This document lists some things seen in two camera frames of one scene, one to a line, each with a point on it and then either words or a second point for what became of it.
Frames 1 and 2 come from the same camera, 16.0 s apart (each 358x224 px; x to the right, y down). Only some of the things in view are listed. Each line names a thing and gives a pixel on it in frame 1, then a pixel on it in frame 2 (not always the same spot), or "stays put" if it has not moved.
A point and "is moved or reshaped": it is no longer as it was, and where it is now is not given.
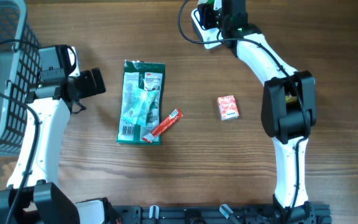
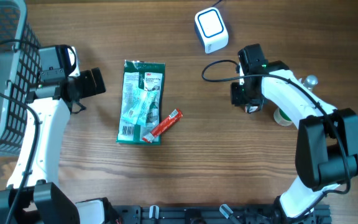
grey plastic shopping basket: (10, 71) stays put
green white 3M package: (142, 74) stays put
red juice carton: (228, 107) to (252, 109)
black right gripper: (206, 11) to (237, 99)
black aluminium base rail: (319, 214) stays put
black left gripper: (89, 88) stays put
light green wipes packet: (138, 107) stays put
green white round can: (201, 2) is moved or reshaped
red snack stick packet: (175, 116) stays put
